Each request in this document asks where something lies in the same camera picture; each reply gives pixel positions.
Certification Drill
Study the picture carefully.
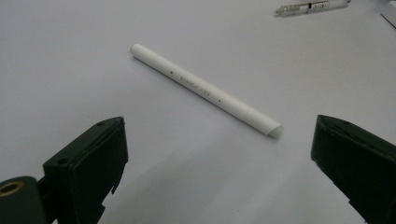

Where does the slim white pen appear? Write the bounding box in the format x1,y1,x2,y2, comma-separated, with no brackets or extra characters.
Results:
130,43,285,140

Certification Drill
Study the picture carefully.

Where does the clear plastic pen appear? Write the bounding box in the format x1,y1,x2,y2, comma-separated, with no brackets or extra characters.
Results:
274,0,352,17

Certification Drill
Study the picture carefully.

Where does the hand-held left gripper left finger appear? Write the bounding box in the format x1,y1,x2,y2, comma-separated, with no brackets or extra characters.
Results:
42,116,130,224

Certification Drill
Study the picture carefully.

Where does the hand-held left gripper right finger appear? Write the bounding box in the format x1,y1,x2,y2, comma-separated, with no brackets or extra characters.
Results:
310,114,396,224

